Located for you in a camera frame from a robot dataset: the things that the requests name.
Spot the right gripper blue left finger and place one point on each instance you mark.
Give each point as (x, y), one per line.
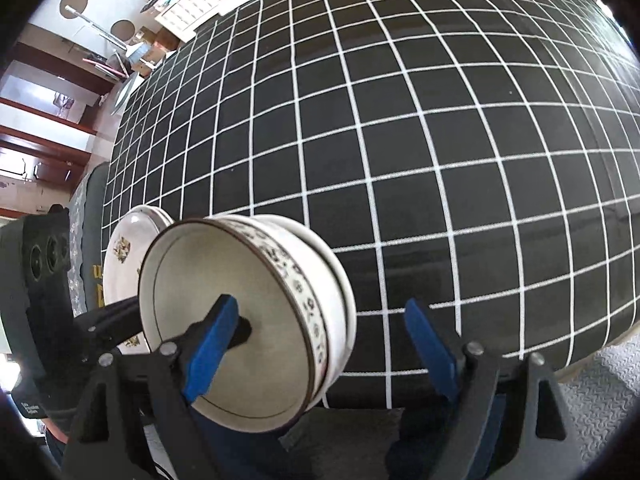
(204, 344)

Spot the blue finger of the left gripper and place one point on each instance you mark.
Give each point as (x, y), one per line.
(103, 329)

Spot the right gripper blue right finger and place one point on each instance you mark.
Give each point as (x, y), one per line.
(438, 347)

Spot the blue patterned ceramic bowl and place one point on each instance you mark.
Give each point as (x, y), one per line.
(265, 312)

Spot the cartoon print white plate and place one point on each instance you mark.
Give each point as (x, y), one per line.
(128, 244)

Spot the white speckled bowl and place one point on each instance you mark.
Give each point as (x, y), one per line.
(331, 304)

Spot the plain white bowl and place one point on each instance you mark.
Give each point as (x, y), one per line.
(334, 263)

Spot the grey sofa cushion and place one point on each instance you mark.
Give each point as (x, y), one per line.
(86, 212)

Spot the black white grid tablecloth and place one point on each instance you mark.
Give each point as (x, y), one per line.
(481, 156)

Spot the white plastic bin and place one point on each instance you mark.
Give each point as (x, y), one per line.
(134, 81)

